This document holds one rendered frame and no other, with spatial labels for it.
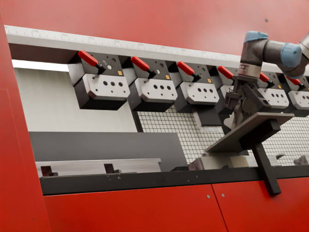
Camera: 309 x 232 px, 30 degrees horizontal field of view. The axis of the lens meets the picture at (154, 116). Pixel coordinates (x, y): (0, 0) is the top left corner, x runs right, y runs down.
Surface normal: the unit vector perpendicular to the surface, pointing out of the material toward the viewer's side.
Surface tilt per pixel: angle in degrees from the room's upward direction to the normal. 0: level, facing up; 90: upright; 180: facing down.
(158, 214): 90
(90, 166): 90
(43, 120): 90
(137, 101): 90
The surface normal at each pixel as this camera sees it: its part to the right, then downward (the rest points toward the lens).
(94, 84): 0.56, -0.48
